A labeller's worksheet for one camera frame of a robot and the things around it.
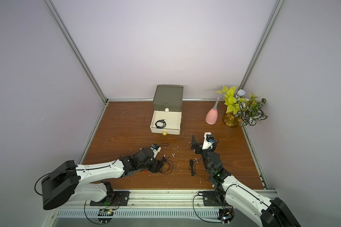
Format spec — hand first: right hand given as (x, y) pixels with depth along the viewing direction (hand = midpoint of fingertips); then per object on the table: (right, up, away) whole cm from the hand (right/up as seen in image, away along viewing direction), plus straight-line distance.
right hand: (202, 134), depth 78 cm
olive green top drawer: (-20, +16, +14) cm, 29 cm away
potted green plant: (+24, +14, +3) cm, 28 cm away
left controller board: (-52, -42, -5) cm, 67 cm away
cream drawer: (-17, +7, +20) cm, 27 cm away
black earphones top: (-23, +3, +17) cm, 29 cm away
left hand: (-23, -18, +5) cm, 30 cm away
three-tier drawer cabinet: (-20, +19, +14) cm, 31 cm away
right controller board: (+11, -39, -8) cm, 42 cm away
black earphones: (-20, -21, +7) cm, 29 cm away
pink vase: (+12, +10, +22) cm, 27 cm away
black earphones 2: (-4, -19, +8) cm, 21 cm away
